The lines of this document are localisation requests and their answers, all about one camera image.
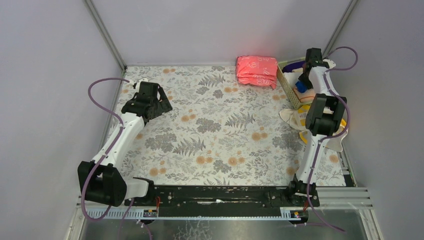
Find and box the blue towel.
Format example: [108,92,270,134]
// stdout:
[295,80,308,93]

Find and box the orange cartoon towel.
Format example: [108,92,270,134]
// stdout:
[293,88,316,105]

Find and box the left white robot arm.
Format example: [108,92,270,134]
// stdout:
[77,81,173,207]

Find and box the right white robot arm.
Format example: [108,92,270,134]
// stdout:
[285,47,347,207]

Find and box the purple rolled towel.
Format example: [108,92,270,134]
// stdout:
[282,60,305,73]

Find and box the white rolled towel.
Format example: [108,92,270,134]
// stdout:
[283,72,302,89]

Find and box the green plastic basket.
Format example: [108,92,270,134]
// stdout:
[276,57,337,110]

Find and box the pink folded towel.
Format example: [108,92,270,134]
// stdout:
[235,55,278,89]

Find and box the yellow white crumpled towel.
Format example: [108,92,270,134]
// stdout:
[279,105,348,152]

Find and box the floral tablecloth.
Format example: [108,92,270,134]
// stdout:
[94,65,347,187]

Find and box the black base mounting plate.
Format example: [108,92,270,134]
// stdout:
[133,185,310,218]

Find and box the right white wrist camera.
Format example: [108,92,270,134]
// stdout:
[323,58,336,69]

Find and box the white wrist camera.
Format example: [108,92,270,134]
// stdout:
[323,58,336,69]
[132,78,149,89]

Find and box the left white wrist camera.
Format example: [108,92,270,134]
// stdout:
[132,78,149,89]

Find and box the aluminium frame rail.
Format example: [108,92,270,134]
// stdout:
[76,186,374,221]

